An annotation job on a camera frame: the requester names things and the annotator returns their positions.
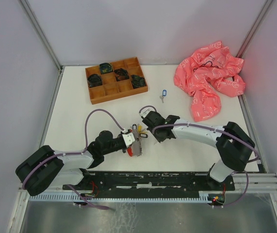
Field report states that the red carabiner keyring with keys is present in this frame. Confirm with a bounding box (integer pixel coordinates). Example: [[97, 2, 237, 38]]
[[127, 124, 148, 157]]

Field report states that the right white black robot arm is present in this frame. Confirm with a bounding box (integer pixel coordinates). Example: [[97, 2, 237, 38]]
[[140, 108, 257, 190]]

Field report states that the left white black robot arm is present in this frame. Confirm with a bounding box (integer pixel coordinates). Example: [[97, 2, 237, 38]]
[[15, 130, 138, 196]]

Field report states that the key with blue tag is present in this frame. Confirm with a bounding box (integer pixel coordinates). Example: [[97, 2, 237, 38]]
[[160, 89, 167, 103]]

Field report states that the dark rolled item right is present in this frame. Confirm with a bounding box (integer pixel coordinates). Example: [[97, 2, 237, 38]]
[[131, 75, 146, 89]]

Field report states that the dark rolled item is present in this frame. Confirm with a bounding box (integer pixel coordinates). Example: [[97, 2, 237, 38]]
[[87, 74, 102, 88], [131, 75, 146, 89], [99, 63, 113, 74], [114, 68, 130, 82]]

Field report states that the wooden compartment tray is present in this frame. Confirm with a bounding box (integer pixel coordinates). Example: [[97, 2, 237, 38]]
[[85, 57, 148, 104]]

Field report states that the dark rolled item left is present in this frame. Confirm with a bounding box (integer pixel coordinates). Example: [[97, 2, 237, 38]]
[[87, 74, 102, 88]]

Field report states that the dark rolled item middle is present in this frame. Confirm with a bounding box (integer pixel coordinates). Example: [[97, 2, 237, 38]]
[[114, 68, 130, 82]]

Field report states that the dark rolled item top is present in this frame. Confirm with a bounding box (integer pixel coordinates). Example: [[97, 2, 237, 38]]
[[99, 63, 113, 74]]

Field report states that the pink patterned cloth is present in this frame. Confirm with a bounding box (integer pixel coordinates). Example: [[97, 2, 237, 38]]
[[174, 41, 246, 122]]

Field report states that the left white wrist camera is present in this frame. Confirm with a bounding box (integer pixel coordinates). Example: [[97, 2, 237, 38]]
[[122, 132, 136, 148]]

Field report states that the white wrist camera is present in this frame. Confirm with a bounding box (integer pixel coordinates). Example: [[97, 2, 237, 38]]
[[122, 132, 136, 148], [139, 108, 155, 119]]

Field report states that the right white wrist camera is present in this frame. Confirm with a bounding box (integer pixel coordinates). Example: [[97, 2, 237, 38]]
[[139, 108, 155, 119]]

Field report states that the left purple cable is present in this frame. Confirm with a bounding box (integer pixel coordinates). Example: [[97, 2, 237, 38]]
[[21, 109, 127, 190]]

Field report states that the purple cable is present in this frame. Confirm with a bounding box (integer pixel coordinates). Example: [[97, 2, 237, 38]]
[[139, 105, 261, 208], [21, 109, 127, 190]]

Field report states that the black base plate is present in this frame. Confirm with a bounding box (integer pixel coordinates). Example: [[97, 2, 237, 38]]
[[73, 171, 235, 192]]

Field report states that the white slotted cable duct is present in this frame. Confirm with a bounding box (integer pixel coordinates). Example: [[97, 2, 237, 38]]
[[28, 191, 214, 202]]

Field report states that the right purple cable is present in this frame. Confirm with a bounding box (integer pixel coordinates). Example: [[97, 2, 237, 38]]
[[139, 105, 261, 208]]

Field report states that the aluminium frame rail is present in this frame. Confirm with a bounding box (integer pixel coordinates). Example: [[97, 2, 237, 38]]
[[233, 173, 277, 194]]

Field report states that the right aluminium frame post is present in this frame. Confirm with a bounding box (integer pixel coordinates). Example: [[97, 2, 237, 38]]
[[236, 0, 275, 58]]

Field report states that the aluminium frame post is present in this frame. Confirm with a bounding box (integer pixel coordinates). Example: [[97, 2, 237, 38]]
[[236, 0, 275, 58], [18, 0, 63, 70]]

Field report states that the left aluminium frame post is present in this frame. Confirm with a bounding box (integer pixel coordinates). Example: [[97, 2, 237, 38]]
[[18, 0, 63, 70]]

